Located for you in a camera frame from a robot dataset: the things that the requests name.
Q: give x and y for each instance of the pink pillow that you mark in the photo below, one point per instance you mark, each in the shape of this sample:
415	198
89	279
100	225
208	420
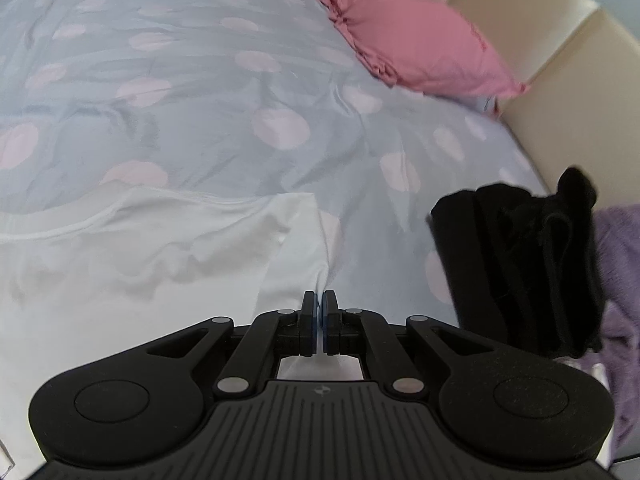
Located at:
415	35

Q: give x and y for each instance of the pile of black clothes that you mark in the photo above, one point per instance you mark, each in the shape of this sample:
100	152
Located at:
515	270

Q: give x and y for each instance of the white T-shirt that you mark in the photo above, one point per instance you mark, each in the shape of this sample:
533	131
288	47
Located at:
150	270

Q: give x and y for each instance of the purple fleece clothing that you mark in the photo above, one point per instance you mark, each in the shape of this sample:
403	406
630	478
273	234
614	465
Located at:
620	260

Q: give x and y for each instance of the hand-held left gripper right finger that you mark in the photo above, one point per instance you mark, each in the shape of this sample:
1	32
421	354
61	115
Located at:
327	320

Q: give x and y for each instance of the grey pink-dotted bedsheet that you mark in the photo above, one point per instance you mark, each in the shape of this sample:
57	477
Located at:
200	110

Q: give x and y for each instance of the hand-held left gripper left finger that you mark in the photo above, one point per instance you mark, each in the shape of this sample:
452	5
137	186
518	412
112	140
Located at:
312	320

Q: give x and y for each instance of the beige padded headboard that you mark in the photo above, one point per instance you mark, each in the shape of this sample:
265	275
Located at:
575	85

